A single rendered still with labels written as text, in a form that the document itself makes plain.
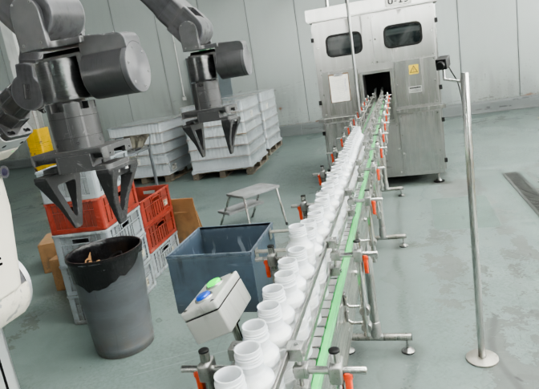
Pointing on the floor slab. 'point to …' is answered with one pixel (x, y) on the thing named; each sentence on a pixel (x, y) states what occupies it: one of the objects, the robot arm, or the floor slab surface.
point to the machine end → (386, 74)
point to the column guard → (40, 144)
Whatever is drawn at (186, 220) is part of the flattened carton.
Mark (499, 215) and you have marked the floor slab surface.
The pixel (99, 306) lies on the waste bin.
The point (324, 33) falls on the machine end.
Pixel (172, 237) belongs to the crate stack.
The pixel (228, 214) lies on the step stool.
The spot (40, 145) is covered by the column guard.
